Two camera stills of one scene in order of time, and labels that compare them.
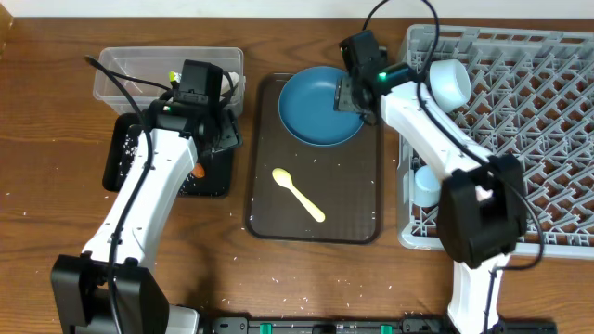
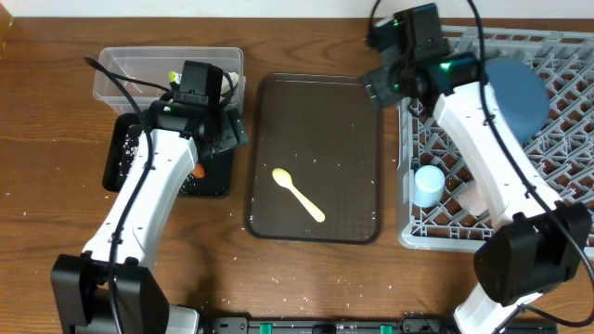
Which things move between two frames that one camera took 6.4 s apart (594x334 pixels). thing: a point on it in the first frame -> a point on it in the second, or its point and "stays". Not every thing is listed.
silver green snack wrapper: x=174 y=76 stays
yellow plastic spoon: x=284 y=178 stays
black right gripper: x=348 y=98 -> x=378 y=89
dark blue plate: x=306 y=107 -> x=521 y=95
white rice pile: x=130 y=148 stays
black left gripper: x=227 y=134 stays
